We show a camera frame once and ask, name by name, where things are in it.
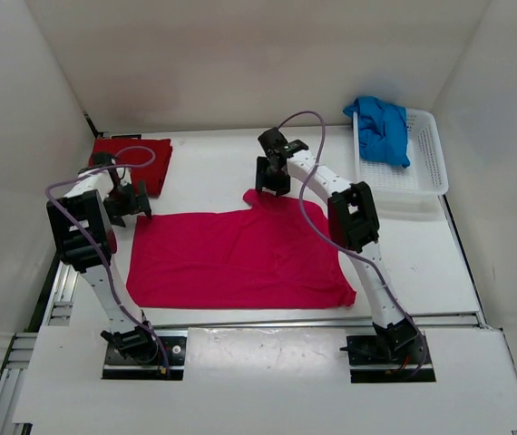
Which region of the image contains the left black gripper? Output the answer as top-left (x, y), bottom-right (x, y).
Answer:
top-left (103, 180), bottom-right (152, 227)

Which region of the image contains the dark red t-shirt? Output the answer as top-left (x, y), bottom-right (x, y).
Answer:
top-left (89, 138), bottom-right (173, 198)

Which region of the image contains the pink t-shirt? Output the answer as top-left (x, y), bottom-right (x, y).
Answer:
top-left (127, 189), bottom-right (356, 310)

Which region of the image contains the blue t-shirt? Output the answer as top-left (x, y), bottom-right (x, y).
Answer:
top-left (343, 96), bottom-right (410, 169)

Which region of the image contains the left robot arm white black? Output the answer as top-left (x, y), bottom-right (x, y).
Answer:
top-left (45, 152), bottom-right (159, 363)

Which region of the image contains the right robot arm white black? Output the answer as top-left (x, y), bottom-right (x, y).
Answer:
top-left (256, 128), bottom-right (428, 363)

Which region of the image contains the white plastic basket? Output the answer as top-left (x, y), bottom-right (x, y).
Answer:
top-left (353, 109), bottom-right (448, 202)

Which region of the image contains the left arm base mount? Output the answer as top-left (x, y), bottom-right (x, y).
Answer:
top-left (101, 327), bottom-right (187, 381)

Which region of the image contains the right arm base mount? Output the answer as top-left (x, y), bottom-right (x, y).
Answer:
top-left (339, 334), bottom-right (436, 384)

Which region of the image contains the aluminium frame rail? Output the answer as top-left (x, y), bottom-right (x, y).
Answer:
top-left (0, 130), bottom-right (110, 435)

